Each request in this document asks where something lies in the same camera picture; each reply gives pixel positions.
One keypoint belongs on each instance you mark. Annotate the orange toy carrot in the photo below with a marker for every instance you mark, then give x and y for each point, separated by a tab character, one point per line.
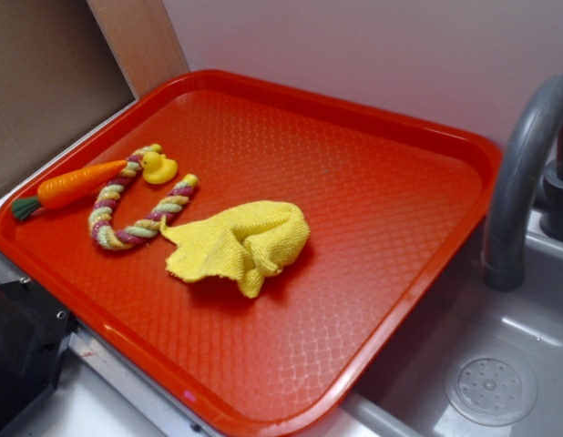
62	190

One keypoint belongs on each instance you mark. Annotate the multicolour twisted rope toy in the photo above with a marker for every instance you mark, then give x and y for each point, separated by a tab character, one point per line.
145	229

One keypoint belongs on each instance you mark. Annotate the brown cardboard panel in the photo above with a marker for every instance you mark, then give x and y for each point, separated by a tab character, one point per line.
66	66

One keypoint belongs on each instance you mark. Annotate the yellow rubber duck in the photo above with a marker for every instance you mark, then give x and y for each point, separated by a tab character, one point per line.
157	169

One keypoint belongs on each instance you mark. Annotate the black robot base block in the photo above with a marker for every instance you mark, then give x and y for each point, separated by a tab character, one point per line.
34	334

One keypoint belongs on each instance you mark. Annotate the grey toy sink basin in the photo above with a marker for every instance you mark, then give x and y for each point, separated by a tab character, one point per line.
470	361

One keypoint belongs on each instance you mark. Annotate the red plastic tray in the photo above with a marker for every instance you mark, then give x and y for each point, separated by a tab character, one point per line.
389	200

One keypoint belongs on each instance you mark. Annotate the yellow crumpled cloth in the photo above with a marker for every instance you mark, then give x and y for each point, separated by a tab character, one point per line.
246	244

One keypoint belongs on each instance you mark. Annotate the grey toy faucet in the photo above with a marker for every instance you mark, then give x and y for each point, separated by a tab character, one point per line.
532	166

